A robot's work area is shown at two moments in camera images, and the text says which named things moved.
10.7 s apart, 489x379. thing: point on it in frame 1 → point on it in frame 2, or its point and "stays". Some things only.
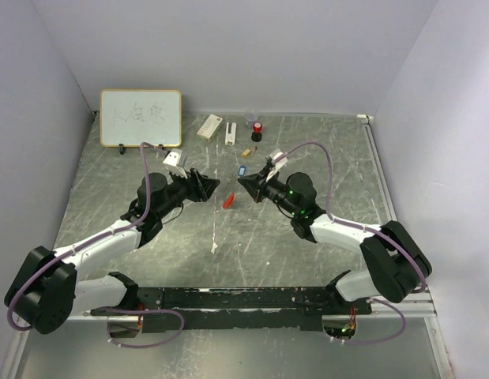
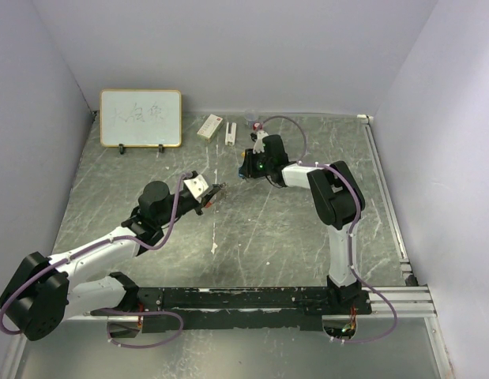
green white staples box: x=209 y=128 stays
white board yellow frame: x=129 y=117 stays
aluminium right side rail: x=388 y=194 stays
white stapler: x=231 y=133 stays
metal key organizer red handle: x=228 y=201 → x=219 y=197
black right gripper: x=257 y=184 → x=248 y=165
